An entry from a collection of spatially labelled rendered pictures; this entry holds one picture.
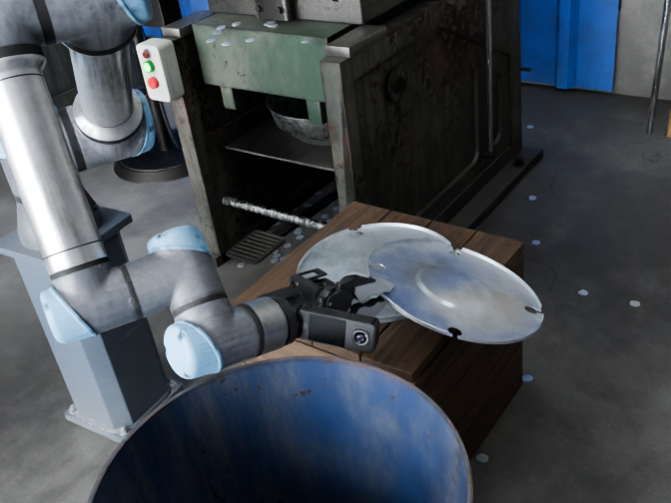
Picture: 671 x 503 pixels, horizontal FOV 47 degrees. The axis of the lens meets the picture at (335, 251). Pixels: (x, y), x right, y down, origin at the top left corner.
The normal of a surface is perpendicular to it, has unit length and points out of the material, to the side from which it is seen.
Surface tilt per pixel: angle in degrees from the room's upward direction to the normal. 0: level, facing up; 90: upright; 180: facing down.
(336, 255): 0
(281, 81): 90
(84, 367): 90
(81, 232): 62
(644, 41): 90
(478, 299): 21
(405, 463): 88
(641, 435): 0
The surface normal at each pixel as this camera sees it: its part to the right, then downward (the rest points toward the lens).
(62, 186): 0.65, -0.18
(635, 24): -0.57, 0.51
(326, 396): -0.18, 0.52
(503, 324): 0.24, -0.85
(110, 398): 0.24, 0.51
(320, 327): -0.30, 0.31
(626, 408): -0.12, -0.83
